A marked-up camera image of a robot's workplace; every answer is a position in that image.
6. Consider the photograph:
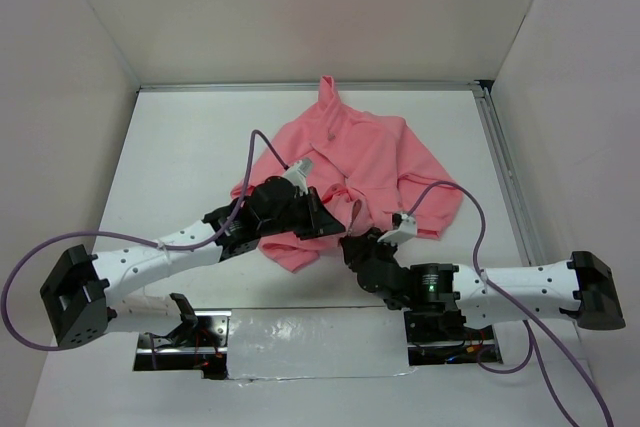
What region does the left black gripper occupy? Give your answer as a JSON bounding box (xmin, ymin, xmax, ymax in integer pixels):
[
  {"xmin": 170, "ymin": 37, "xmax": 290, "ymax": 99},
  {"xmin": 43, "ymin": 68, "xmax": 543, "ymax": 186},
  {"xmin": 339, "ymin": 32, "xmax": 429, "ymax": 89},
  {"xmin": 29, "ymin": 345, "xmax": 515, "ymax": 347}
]
[{"xmin": 259, "ymin": 186, "xmax": 345, "ymax": 241}]

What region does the pink zip jacket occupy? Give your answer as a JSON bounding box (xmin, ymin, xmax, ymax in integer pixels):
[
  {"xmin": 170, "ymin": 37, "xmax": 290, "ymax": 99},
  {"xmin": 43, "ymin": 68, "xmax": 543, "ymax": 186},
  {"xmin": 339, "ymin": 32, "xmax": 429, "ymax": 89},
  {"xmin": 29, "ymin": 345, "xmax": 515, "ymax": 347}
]
[{"xmin": 249, "ymin": 76, "xmax": 462, "ymax": 240}]

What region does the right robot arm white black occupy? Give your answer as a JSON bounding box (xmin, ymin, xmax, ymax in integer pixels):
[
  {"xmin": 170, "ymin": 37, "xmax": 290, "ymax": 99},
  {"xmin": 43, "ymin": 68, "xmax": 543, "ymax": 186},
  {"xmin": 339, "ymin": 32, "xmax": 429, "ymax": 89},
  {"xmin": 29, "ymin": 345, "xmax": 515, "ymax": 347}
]
[{"xmin": 340, "ymin": 229, "xmax": 626, "ymax": 339}]

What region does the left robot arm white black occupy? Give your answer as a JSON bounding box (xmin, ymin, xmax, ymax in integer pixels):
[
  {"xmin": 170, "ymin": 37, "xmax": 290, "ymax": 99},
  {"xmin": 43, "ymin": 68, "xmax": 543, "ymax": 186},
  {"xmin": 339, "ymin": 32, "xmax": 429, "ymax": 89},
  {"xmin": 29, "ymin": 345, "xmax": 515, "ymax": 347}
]
[{"xmin": 40, "ymin": 176, "xmax": 346, "ymax": 349}]

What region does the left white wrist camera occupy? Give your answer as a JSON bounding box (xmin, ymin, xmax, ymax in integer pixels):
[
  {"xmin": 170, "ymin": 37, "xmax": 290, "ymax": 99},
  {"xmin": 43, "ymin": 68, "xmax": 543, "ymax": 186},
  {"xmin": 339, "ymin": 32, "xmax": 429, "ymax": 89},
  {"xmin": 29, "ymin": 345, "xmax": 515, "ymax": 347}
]
[{"xmin": 282, "ymin": 157, "xmax": 313, "ymax": 194}]

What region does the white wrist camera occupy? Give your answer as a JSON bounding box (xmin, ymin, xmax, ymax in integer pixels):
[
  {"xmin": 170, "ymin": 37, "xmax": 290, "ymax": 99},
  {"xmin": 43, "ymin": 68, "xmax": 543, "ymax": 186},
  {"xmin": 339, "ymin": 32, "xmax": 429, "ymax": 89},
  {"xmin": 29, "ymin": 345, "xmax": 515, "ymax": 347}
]
[
  {"xmin": 282, "ymin": 157, "xmax": 313, "ymax": 194},
  {"xmin": 377, "ymin": 212, "xmax": 418, "ymax": 246}
]

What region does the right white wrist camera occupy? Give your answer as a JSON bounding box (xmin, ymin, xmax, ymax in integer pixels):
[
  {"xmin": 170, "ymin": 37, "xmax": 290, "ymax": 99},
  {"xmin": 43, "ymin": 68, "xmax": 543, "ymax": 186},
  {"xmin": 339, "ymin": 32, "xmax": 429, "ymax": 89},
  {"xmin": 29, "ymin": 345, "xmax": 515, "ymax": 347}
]
[{"xmin": 377, "ymin": 212, "xmax": 418, "ymax": 246}]

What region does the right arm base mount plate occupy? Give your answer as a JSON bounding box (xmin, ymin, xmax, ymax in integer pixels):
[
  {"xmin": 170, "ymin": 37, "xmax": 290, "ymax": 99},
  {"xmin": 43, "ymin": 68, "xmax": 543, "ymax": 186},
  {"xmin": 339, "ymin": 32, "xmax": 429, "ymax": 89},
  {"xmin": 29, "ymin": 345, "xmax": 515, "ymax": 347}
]
[{"xmin": 404, "ymin": 311, "xmax": 502, "ymax": 367}]

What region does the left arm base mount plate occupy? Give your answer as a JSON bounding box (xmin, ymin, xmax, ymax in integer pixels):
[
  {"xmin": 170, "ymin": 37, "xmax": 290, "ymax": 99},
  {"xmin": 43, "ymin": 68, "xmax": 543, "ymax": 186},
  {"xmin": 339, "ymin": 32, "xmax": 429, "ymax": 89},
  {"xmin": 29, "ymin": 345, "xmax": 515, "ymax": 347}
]
[{"xmin": 133, "ymin": 311, "xmax": 231, "ymax": 380}]

